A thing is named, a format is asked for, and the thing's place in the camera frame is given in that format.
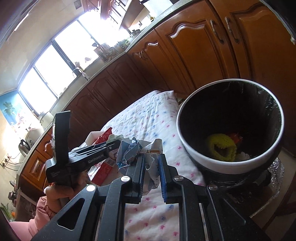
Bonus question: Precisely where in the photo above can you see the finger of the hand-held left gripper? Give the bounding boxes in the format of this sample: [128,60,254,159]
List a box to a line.
[69,141,121,156]

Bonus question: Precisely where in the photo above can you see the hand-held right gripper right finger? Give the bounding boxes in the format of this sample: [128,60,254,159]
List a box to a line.
[158,153,271,241]

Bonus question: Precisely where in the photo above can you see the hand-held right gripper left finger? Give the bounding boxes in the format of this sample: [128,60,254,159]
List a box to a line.
[30,154,145,241]

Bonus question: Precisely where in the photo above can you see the white wrapper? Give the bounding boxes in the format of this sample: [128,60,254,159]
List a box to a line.
[143,138,163,192]

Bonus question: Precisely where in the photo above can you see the blue white carton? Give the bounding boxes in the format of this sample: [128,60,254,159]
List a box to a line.
[116,137,148,169]

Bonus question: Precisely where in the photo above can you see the white trash bin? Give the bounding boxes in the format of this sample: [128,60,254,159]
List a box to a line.
[176,79,284,193]

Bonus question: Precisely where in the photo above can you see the person's left forearm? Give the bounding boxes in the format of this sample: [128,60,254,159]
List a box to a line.
[10,196,62,241]

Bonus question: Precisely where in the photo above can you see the person's left hand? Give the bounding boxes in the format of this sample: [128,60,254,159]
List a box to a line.
[45,171,90,212]

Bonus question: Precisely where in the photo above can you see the white foam block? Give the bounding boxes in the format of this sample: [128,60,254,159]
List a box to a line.
[88,130,104,146]

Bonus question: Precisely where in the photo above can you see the crumpled white tissue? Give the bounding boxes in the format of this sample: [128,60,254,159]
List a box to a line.
[107,134,125,143]

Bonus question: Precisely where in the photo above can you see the steel lidded pot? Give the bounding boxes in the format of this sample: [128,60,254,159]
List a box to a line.
[38,111,55,127]

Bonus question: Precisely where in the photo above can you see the white rice cooker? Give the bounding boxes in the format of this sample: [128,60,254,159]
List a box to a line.
[25,127,44,146]

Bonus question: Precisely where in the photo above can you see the electric kettle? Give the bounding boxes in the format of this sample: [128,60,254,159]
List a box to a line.
[18,139,31,158]

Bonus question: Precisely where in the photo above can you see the printed blanket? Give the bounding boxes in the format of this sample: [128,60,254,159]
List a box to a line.
[80,90,206,241]

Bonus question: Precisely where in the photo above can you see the yellow foam net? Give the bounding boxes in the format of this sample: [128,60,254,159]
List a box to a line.
[205,133,237,161]

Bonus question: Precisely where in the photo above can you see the chrome faucet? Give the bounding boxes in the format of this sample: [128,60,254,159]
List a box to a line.
[72,67,89,81]

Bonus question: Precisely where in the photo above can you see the kitchen window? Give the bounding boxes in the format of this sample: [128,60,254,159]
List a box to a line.
[14,9,139,112]

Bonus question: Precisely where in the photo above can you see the black bin liner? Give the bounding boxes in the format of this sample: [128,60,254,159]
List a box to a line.
[179,80,284,193]

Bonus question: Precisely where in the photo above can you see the small red wrapper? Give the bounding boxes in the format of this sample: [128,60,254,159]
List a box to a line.
[228,132,243,145]

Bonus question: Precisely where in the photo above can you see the green leafy vegetables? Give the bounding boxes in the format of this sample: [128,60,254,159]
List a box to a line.
[0,203,16,222]

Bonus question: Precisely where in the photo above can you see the utensil rack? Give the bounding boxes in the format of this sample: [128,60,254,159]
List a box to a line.
[95,43,116,62]

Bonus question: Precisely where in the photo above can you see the wooden lower cabinets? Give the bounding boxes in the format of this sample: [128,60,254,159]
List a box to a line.
[17,0,296,207]

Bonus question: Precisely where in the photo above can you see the wooden cabinets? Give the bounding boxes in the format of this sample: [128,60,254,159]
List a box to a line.
[81,0,162,30]
[17,0,296,207]

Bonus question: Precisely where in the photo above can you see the wooden upper cabinets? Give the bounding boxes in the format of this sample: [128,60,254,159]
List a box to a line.
[81,0,162,30]

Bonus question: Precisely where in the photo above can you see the blue wall poster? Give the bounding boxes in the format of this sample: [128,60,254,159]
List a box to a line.
[0,90,21,126]

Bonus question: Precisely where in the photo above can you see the white wall socket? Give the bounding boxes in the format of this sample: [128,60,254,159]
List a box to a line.
[0,155,11,168]

